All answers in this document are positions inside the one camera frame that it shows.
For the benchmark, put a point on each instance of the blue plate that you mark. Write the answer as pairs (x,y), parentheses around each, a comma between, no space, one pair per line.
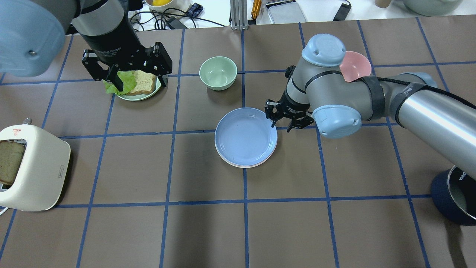
(244,128)

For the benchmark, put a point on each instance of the metal tray scale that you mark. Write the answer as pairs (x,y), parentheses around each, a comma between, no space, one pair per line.
(285,12)

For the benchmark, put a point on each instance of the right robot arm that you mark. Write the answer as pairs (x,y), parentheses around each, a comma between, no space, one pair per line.
(317,93)

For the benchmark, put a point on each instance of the cream plate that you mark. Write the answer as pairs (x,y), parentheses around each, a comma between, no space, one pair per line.
(247,162)

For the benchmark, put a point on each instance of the glass pot lid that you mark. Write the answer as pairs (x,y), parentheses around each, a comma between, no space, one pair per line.
(462,188)

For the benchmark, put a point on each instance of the aluminium frame post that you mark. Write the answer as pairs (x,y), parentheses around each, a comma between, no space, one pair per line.
(239,15)

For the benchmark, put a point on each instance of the white toaster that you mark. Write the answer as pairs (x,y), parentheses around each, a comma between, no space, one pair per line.
(41,175)

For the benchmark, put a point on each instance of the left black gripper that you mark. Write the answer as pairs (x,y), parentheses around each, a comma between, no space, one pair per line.
(111,42)

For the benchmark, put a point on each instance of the green plate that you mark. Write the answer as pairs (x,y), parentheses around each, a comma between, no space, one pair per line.
(156,87)

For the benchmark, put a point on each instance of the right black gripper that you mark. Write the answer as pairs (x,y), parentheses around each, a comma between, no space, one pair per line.
(292,107)

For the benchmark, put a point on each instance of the dark blue pot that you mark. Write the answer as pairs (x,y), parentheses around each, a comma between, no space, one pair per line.
(442,199)

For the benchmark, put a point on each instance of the bread slice in toaster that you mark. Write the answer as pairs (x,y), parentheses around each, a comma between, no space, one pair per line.
(11,154)

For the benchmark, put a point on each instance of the green bowl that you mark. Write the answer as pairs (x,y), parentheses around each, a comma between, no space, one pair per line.
(218,73)

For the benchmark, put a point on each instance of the steel mixing bowl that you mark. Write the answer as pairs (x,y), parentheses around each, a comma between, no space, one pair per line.
(432,7)

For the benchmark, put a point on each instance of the white bowl with fruit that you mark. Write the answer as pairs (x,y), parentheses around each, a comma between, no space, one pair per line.
(170,5)

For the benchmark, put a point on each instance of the orange yellow tool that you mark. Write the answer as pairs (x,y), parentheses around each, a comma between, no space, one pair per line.
(255,10)

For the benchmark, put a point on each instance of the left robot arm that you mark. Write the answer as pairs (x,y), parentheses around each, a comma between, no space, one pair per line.
(33,32)

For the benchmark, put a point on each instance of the black power adapter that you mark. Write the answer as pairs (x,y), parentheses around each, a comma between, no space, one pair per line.
(342,12)

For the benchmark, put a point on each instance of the lettuce leaf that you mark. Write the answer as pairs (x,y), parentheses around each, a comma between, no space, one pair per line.
(128,79)

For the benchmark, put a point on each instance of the bread slice on plate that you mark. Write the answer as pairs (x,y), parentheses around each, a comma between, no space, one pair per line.
(145,83)

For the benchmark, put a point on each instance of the pink bowl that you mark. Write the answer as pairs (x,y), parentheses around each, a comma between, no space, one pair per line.
(354,66)

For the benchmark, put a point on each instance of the pink plate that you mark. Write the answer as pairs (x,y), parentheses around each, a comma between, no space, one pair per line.
(248,153)

